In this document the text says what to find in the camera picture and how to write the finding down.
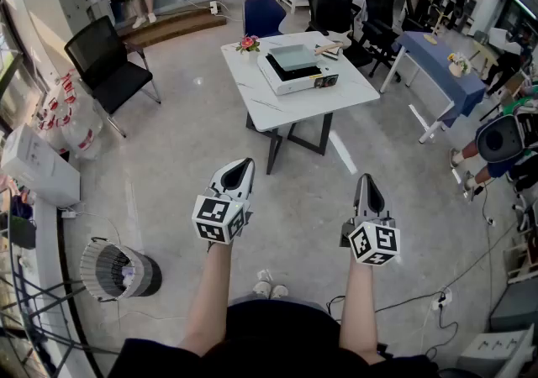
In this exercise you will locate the person's shoe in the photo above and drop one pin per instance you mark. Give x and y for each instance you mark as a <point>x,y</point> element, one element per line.
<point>262,286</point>
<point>279,291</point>

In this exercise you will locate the white red-printed plastic bags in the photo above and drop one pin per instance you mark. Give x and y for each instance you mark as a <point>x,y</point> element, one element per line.
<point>80,128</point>

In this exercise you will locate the person's left shoe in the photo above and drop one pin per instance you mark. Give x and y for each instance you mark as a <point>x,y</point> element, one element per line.
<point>262,286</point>

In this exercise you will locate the white floor power strip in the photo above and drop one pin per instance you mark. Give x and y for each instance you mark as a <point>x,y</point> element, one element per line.
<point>442,301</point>

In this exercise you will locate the grey waste bin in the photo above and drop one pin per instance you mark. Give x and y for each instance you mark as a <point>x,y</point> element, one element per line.
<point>113,271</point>

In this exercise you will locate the red flower bouquet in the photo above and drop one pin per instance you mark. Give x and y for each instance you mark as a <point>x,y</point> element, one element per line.
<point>249,43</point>

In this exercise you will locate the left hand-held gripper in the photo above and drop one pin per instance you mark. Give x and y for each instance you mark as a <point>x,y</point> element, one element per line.
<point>216,218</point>

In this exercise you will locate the wooden stand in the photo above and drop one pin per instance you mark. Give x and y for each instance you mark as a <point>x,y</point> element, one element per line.
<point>435,36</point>

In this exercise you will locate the pale flower vase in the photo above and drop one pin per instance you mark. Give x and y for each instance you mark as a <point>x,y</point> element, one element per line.
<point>458,65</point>

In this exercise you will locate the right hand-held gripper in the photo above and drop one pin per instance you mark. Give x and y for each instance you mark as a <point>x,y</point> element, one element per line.
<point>374,242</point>

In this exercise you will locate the person's right forearm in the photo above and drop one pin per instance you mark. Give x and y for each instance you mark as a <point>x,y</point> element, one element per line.
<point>357,309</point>

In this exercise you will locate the black metal rack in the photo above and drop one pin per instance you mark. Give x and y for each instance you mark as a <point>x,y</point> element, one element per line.
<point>38,296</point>

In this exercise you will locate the black mesh visitor chair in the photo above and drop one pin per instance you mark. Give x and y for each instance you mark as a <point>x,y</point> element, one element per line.
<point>113,78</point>

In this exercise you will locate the wooden step platform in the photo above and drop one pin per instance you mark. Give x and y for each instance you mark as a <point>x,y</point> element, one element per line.
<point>176,25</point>

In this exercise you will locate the table with blue cloth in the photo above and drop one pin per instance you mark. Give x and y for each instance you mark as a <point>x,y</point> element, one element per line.
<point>445,69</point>

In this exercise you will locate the blue chair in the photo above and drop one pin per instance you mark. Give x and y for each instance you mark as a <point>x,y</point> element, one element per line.
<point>262,15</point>

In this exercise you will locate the white box appliance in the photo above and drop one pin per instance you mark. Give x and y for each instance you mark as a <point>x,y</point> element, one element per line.
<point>38,166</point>

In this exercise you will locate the person's black shirt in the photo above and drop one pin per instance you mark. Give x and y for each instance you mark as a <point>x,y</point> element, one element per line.
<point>273,342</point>

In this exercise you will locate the person's right shoe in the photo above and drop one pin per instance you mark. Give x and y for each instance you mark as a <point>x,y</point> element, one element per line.
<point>279,291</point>

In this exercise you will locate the person's left forearm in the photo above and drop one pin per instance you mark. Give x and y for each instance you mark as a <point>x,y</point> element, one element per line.
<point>206,296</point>

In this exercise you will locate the white marble table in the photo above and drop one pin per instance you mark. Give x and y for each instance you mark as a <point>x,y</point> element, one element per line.
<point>294,111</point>

